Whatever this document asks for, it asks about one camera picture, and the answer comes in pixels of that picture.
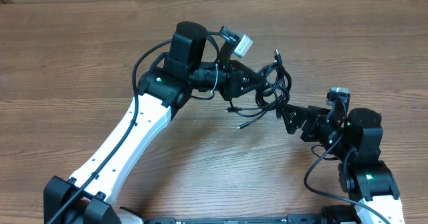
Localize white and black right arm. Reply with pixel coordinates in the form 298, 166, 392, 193
282, 100, 405, 223

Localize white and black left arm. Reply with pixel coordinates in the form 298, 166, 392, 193
43, 21, 266, 223

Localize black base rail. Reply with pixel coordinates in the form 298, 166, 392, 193
143, 213, 331, 224

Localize black USB cables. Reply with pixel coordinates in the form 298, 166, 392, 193
225, 49, 293, 130

